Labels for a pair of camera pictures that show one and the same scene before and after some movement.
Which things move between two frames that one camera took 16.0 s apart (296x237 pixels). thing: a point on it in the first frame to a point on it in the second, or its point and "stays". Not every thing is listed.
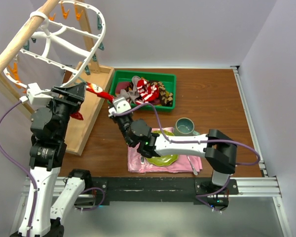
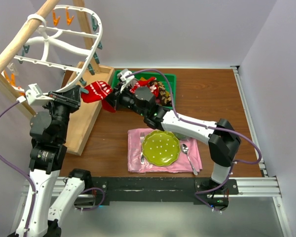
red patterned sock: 77,115 to 97,91
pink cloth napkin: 137,163 stays
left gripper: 75,92 stays
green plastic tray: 169,80 stays
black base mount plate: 203,190 stays
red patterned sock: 98,90 to 154,88
